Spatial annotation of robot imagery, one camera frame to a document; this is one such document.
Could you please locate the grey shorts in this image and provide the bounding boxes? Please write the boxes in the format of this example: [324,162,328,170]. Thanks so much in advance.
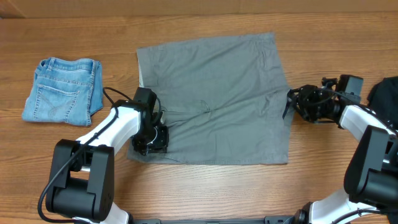
[127,33,293,165]

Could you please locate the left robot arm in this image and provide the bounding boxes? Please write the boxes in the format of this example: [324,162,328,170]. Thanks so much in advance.
[37,87,169,223]

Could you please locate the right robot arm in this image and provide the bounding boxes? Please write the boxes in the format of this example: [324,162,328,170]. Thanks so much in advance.
[264,75,397,224]

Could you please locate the black garment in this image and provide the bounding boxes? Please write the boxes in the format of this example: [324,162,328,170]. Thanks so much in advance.
[367,77,398,130]

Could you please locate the folded blue denim jeans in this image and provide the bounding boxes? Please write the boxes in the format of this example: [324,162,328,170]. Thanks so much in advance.
[22,57,103,126]

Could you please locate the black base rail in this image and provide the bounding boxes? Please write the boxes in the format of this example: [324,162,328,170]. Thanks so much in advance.
[132,216,294,224]

